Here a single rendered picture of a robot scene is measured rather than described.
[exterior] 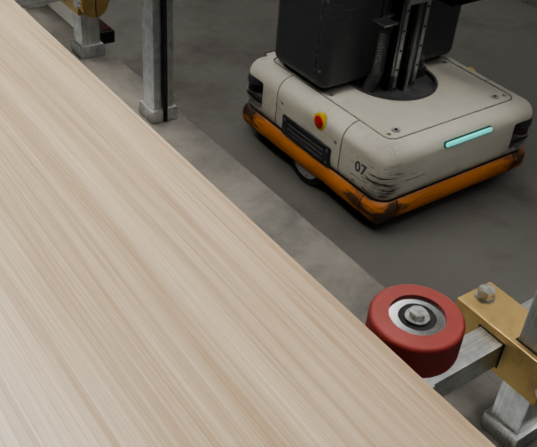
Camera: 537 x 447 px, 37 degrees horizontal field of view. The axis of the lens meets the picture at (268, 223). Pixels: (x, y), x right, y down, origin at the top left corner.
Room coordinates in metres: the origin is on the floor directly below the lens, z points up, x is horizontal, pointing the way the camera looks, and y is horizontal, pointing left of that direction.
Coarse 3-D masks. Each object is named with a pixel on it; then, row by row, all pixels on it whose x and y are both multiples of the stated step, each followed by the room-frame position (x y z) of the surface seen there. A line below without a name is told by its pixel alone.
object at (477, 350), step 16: (528, 304) 0.61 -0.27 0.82; (464, 336) 0.55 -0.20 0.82; (480, 336) 0.55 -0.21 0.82; (464, 352) 0.53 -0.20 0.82; (480, 352) 0.53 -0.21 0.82; (496, 352) 0.54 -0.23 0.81; (464, 368) 0.51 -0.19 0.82; (480, 368) 0.53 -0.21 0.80; (432, 384) 0.49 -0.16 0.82; (448, 384) 0.50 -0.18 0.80
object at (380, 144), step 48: (288, 96) 2.08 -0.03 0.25; (336, 96) 2.04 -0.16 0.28; (384, 96) 2.09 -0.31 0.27; (432, 96) 2.10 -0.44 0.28; (480, 96) 2.13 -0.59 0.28; (288, 144) 2.05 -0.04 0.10; (336, 144) 1.89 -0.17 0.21; (384, 144) 1.81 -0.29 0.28; (432, 144) 1.86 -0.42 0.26; (480, 144) 1.97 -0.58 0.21; (336, 192) 1.87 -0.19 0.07; (384, 192) 1.76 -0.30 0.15; (432, 192) 1.86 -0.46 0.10
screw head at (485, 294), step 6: (480, 288) 0.60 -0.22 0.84; (486, 288) 0.60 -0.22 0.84; (492, 288) 0.60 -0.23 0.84; (474, 294) 0.60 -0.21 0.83; (480, 294) 0.60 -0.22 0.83; (486, 294) 0.59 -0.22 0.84; (492, 294) 0.59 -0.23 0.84; (480, 300) 0.59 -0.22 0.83; (486, 300) 0.59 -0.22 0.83; (492, 300) 0.60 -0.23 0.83
